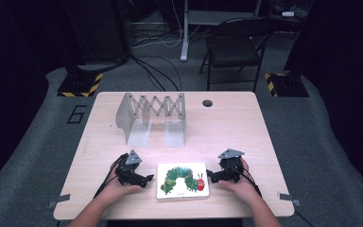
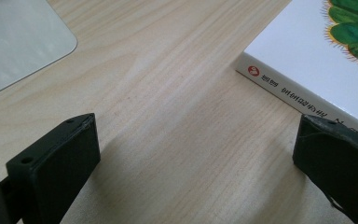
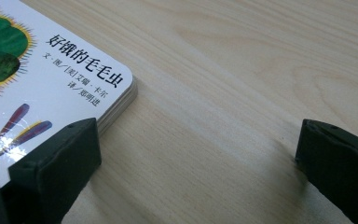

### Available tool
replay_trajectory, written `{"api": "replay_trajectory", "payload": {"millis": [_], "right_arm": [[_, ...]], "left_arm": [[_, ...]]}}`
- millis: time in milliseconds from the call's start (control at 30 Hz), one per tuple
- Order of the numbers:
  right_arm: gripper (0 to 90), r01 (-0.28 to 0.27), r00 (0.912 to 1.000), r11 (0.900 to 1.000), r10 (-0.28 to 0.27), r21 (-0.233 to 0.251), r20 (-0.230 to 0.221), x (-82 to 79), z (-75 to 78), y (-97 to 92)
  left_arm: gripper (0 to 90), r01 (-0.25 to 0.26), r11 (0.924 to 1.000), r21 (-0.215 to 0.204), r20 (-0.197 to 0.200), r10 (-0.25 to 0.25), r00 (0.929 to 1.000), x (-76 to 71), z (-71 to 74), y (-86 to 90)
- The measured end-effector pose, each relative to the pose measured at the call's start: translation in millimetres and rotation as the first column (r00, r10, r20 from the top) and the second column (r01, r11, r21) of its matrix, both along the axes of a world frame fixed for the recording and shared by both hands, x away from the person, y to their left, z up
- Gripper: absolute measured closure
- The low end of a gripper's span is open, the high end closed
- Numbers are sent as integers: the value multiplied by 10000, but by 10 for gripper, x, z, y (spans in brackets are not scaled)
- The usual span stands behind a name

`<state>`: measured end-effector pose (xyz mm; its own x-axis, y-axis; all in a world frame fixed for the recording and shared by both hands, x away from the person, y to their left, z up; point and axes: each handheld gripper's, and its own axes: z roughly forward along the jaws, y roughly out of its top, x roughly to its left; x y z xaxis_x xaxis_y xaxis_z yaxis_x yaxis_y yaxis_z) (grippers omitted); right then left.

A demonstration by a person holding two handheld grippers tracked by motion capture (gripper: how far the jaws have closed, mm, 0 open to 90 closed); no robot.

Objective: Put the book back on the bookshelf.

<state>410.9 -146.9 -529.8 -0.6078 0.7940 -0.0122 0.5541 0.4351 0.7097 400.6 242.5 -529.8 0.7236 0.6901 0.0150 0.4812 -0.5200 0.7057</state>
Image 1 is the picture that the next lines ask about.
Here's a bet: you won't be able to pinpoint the white floor cables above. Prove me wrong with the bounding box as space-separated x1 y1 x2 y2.
131 0 202 49

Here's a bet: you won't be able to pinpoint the white expandable metal book rack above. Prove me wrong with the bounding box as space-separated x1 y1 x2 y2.
115 92 187 148

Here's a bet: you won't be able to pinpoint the black folding chair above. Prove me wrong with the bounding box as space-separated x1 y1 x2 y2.
199 16 278 94

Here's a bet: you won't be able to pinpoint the black striped stand base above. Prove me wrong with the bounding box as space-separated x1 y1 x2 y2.
263 72 310 98
57 72 104 98

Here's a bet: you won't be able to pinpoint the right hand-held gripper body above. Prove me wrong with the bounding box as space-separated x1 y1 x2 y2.
217 148 247 183

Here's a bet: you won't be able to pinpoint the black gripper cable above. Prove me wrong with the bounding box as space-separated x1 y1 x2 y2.
93 153 130 200
230 164 263 197

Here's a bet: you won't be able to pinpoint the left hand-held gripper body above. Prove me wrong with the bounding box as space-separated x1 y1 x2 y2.
114 148 147 187

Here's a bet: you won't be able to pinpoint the black stand column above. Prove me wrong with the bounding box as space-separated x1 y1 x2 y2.
60 0 131 75

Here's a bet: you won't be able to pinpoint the person's left hand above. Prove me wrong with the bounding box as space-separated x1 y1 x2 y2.
100 176 144 203

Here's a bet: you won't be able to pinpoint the grey table edge clamp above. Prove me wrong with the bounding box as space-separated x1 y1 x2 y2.
46 193 72 210
276 191 302 208

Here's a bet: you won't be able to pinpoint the grey desk with white leg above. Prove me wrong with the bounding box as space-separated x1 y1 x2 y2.
180 0 261 62

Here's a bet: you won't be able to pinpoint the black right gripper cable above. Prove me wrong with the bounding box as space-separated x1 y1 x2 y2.
230 164 263 197

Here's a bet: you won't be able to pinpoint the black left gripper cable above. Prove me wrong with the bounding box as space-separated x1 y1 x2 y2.
93 153 130 200

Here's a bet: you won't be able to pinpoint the black floor cables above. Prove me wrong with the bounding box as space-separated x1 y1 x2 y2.
130 54 183 93

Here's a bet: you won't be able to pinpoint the person's right hand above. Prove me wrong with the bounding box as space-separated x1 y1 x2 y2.
216 157 262 206

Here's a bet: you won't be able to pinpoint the white caterpillar picture book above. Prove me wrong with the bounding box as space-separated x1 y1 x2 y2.
156 162 211 201

